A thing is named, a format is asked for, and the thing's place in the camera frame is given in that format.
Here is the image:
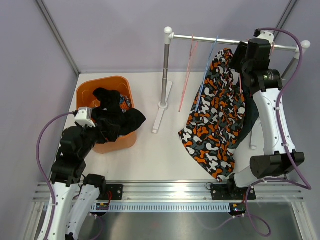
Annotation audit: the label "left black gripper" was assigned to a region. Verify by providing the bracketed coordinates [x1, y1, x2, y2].
[76, 118, 120, 158]

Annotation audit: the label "black shorts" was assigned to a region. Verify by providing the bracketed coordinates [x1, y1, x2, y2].
[92, 87, 146, 137]

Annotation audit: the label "blue orange patterned shorts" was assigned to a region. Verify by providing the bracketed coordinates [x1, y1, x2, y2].
[119, 94, 132, 113]

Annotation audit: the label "blue wire hanger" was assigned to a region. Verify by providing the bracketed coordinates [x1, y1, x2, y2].
[195, 36, 219, 112]

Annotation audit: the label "pink wire hanger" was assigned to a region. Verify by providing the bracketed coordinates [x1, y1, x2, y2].
[178, 35, 199, 113]

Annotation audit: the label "orange grey camouflage shorts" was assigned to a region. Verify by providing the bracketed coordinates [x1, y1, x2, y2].
[178, 48, 246, 182]

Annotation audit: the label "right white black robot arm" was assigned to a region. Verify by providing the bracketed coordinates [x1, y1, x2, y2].
[226, 38, 305, 199]

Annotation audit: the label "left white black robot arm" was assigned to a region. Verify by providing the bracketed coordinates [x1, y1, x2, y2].
[38, 124, 123, 240]

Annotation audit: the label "dark navy shorts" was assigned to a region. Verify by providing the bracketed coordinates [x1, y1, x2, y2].
[235, 97, 260, 148]

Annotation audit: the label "orange plastic laundry basket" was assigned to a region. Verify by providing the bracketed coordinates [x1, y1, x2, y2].
[75, 76, 137, 154]

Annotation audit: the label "silver clothes rack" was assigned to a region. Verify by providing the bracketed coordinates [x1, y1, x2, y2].
[152, 26, 296, 155]

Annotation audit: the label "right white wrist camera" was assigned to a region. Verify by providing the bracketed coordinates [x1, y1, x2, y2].
[253, 29, 275, 45]

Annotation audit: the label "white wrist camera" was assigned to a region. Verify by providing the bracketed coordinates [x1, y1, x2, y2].
[253, 29, 275, 45]
[74, 107, 96, 128]

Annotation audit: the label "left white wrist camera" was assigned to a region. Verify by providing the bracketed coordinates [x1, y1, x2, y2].
[74, 107, 96, 128]

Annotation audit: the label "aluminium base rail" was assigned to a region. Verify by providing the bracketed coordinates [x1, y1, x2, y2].
[32, 181, 305, 203]

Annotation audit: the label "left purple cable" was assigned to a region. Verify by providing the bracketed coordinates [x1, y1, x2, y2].
[36, 111, 78, 240]

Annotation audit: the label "purple cable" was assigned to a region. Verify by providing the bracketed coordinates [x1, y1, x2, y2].
[36, 111, 78, 240]
[246, 27, 313, 237]

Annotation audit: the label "white slotted cable duct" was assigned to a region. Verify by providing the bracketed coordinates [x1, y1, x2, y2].
[43, 202, 232, 213]

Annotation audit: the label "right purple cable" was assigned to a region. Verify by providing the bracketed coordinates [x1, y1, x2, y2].
[246, 27, 313, 237]

